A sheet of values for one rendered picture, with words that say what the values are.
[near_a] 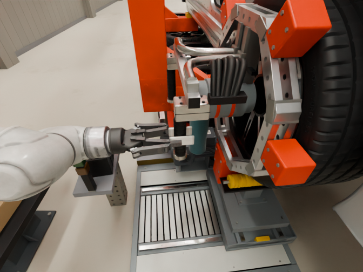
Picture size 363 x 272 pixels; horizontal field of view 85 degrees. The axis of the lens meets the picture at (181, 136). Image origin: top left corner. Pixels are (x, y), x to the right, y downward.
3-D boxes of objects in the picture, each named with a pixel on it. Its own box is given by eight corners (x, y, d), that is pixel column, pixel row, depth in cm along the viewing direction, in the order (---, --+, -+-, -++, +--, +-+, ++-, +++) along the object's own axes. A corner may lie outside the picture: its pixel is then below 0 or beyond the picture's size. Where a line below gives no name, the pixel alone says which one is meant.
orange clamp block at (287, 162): (286, 156, 54) (305, 184, 47) (258, 158, 54) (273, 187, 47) (295, 137, 50) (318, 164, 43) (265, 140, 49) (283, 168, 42)
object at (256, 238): (291, 244, 106) (298, 236, 100) (225, 252, 103) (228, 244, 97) (254, 170, 144) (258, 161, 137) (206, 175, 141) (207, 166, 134)
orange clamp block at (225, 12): (248, 19, 71) (245, -5, 71) (226, 19, 70) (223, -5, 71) (240, 31, 78) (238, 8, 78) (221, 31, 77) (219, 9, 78)
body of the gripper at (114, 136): (115, 141, 62) (145, 138, 63) (111, 161, 56) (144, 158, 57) (109, 121, 57) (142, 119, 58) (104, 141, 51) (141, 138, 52)
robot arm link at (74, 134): (98, 154, 63) (82, 171, 50) (46, 158, 61) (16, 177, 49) (92, 121, 60) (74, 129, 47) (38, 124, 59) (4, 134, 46)
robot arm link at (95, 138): (91, 165, 56) (112, 163, 56) (80, 141, 50) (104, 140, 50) (98, 143, 63) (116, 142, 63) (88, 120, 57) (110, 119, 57)
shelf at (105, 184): (113, 194, 91) (111, 190, 89) (74, 197, 89) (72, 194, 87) (123, 133, 123) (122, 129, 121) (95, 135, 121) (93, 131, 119)
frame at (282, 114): (259, 204, 69) (341, 34, 34) (241, 205, 69) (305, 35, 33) (219, 115, 110) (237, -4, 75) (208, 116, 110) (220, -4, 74)
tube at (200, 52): (238, 60, 64) (244, 23, 57) (178, 62, 63) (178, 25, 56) (223, 43, 77) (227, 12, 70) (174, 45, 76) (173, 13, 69)
